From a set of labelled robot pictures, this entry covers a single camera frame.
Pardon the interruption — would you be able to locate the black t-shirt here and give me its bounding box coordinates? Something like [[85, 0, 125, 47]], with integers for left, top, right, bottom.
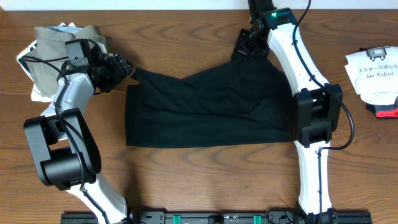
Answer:
[[125, 58, 292, 148]]

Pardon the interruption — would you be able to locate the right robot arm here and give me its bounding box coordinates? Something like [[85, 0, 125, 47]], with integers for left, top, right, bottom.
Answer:
[[233, 1, 346, 223]]

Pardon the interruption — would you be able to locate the white printed garment under khaki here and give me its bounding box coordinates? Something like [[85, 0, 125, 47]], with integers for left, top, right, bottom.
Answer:
[[16, 22, 108, 103]]

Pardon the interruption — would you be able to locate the khaki folded shirt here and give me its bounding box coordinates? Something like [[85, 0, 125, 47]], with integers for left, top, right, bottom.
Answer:
[[24, 25, 108, 98]]

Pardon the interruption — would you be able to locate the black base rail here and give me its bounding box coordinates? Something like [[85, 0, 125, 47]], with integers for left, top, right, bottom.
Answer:
[[60, 209, 373, 224]]

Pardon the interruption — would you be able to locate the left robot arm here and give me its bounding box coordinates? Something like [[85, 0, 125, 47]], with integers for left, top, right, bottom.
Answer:
[[24, 54, 139, 223]]

